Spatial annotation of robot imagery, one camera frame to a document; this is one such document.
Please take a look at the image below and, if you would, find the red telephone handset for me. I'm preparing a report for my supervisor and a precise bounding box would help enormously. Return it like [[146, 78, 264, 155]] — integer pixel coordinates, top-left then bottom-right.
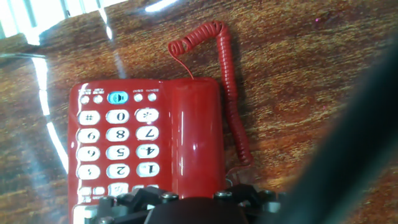
[[169, 77, 227, 200]]

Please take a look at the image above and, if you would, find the glossy wood-grain board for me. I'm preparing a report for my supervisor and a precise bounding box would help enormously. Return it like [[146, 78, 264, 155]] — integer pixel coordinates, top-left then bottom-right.
[[0, 0, 398, 224]]

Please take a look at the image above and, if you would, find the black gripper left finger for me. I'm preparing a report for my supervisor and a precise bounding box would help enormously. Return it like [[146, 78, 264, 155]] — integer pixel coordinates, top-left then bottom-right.
[[92, 185, 180, 224]]

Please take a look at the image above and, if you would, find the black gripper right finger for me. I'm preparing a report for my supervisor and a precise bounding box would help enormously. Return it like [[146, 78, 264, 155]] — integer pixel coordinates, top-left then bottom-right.
[[213, 183, 287, 224]]

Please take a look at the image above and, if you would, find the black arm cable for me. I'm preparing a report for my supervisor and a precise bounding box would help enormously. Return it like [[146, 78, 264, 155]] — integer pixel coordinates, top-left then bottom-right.
[[254, 32, 398, 224]]

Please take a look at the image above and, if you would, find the red coiled telephone cord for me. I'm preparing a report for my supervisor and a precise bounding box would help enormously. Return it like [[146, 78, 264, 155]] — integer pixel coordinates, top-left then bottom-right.
[[167, 20, 254, 185]]

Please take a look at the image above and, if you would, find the red telephone base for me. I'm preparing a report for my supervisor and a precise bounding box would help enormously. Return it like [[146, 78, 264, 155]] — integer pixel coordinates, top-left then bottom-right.
[[67, 78, 174, 224]]

